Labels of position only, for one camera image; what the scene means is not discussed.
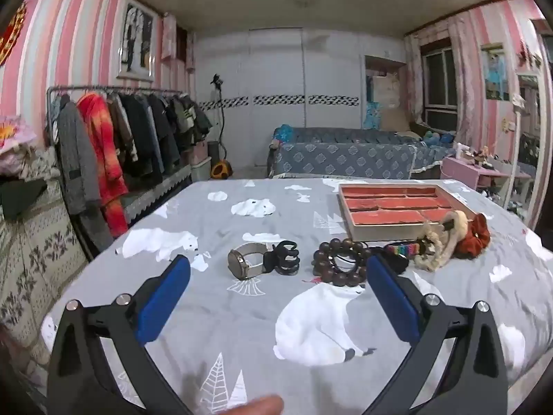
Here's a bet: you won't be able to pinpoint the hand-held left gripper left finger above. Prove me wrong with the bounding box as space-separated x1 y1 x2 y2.
47 254 193 415

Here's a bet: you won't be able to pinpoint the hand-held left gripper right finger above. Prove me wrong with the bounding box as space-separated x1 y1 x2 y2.
365 254 509 415

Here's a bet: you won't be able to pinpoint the rainbow striped hair band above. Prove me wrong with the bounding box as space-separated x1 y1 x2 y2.
384 242 422 258

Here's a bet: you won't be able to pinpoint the brown wooden bead bracelet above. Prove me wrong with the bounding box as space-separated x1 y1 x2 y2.
312 238 373 287

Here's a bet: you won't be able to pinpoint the red lined jewelry tray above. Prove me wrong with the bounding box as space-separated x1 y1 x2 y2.
337 183 480 243

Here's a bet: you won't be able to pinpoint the silver wristwatch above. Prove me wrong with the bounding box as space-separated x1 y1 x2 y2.
227 242 275 281

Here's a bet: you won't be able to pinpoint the rust orange scrunchie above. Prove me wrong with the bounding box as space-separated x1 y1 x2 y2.
454 214 491 260

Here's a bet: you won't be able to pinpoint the cream fluffy scrunchie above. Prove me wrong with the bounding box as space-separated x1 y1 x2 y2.
410 210 476 271

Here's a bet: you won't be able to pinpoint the black hair claw clip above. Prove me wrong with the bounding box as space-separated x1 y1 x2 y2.
263 240 301 276

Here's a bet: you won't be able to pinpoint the person's left hand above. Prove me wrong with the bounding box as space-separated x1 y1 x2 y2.
227 395 284 415

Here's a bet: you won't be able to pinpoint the low bench with lace cover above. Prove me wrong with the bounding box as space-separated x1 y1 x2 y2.
121 164 193 225

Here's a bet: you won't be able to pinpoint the leaf patterned furniture cover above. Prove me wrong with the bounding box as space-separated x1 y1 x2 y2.
0 182 92 355

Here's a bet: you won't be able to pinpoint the garment steamer with yellow base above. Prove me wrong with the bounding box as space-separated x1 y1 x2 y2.
209 73 234 180

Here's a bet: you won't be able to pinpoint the stacked storage boxes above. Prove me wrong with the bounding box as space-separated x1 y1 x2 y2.
190 140 212 182

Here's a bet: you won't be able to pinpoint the pink desk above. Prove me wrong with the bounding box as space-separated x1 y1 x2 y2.
441 156 532 192

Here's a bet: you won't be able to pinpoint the sofa with blue patterned cover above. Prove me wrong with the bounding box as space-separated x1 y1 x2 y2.
268 125 459 180

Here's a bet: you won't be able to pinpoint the red orange hanging robe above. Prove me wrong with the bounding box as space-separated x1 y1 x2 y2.
77 93 129 238

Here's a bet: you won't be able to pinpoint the blue plush toy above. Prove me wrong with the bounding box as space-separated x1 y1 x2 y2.
422 130 454 146

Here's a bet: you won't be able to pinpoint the row of dark hanging clothes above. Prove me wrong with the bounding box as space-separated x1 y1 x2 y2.
106 91 213 178

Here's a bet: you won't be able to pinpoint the black cloth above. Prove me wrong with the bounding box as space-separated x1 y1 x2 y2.
0 179 48 221

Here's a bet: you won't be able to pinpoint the pale folded bedding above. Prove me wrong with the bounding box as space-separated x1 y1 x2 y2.
19 145 61 181

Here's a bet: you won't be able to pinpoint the beige cardboard sheet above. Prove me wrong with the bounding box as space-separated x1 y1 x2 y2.
372 73 411 132

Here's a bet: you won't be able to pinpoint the white sliding wardrobe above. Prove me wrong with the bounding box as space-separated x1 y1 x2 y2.
194 28 407 169

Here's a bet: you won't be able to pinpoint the white framed standing mirror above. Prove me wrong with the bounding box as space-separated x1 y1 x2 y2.
501 69 544 225

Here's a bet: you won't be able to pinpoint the metal clothes rack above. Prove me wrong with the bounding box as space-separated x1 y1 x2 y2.
47 85 186 148

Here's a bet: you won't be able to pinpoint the pink flowered cloth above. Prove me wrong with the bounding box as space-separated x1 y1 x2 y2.
0 114 37 174

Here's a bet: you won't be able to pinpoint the dark framed window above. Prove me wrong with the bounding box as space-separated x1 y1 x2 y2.
421 37 459 132

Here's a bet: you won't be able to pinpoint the pink floral curtain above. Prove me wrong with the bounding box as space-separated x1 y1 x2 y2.
449 11 487 148

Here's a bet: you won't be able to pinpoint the blue wall poster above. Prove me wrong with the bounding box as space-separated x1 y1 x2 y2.
480 43 510 102

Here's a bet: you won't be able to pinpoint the framed wall picture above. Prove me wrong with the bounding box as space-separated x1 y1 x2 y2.
116 2 156 83

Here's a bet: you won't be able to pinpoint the red wall decoration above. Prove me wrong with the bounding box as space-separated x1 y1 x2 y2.
0 2 29 67

